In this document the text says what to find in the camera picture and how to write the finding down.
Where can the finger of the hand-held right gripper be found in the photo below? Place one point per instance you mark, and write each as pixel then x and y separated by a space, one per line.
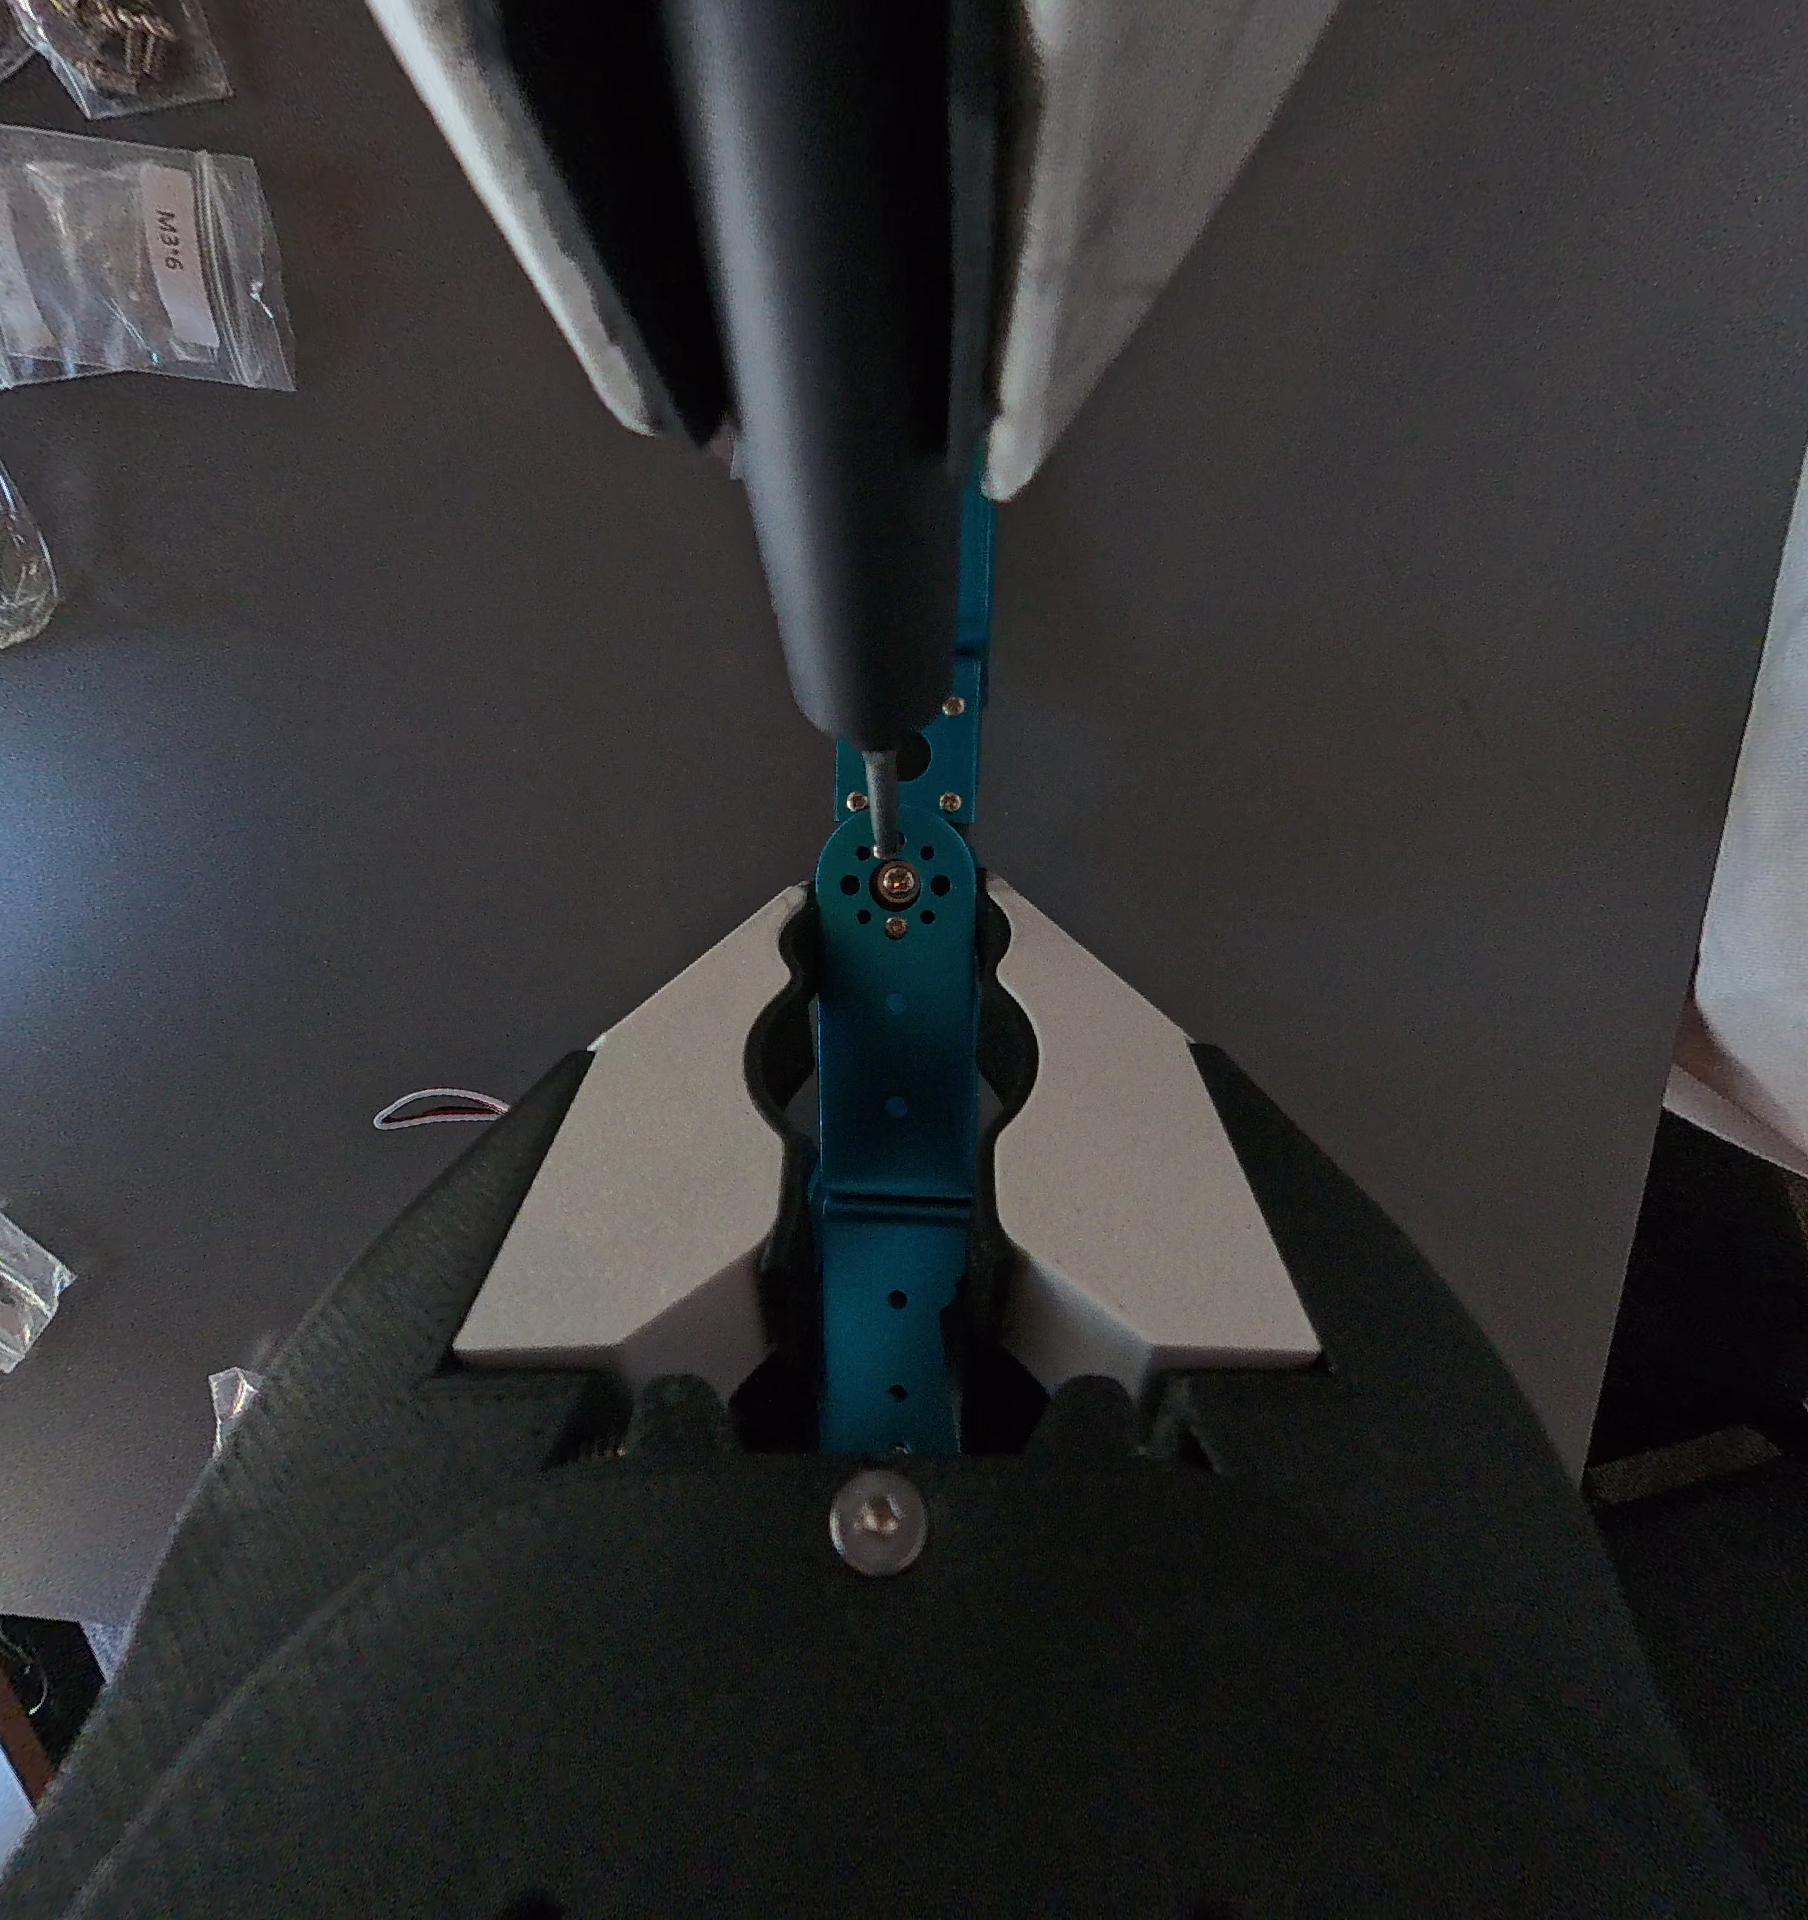
pixel 1128 179
pixel 515 151

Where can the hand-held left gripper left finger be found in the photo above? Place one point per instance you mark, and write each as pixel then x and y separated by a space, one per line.
pixel 618 1199

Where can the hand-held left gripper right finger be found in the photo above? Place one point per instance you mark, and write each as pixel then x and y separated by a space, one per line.
pixel 1144 1199

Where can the blue metal toy robot arm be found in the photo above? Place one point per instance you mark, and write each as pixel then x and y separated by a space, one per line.
pixel 895 1051

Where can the black electric screwdriver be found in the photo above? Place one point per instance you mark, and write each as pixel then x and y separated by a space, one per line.
pixel 845 452

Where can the dark grey desk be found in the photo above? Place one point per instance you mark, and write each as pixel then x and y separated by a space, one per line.
pixel 396 749

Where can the clear zip bag of screws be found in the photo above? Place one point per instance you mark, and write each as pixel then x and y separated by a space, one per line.
pixel 123 52

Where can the small clear zip bag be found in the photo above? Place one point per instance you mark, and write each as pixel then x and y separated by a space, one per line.
pixel 3 1288
pixel 237 1403

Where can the large clear labelled zip bag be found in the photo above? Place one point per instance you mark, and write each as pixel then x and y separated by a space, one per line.
pixel 79 255

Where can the person's white shirt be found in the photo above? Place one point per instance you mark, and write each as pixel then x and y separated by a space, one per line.
pixel 1804 749

